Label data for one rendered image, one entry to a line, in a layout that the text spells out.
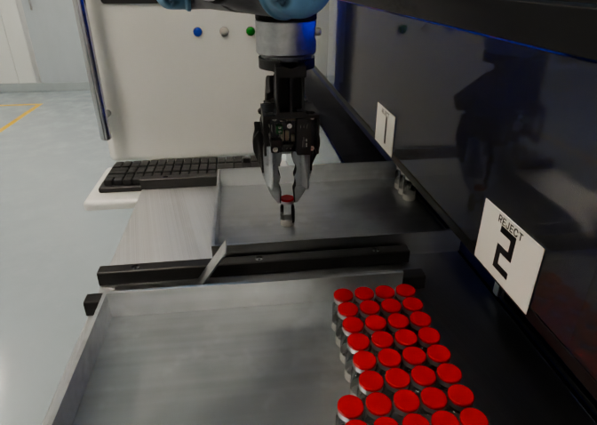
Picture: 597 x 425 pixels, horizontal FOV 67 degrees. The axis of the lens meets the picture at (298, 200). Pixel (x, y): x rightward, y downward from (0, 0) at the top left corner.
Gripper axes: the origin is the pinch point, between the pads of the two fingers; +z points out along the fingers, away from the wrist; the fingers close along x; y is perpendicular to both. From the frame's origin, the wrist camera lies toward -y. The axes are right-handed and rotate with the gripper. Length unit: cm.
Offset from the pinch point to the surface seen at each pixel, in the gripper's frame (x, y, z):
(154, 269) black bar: -18.0, 12.9, 3.5
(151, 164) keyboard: -28, -41, 11
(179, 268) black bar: -14.9, 12.9, 3.5
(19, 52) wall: -250, -505, 51
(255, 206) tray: -4.7, -6.0, 5.3
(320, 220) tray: 5.2, 0.2, 5.3
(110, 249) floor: -75, -140, 94
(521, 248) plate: 15.0, 33.8, -10.2
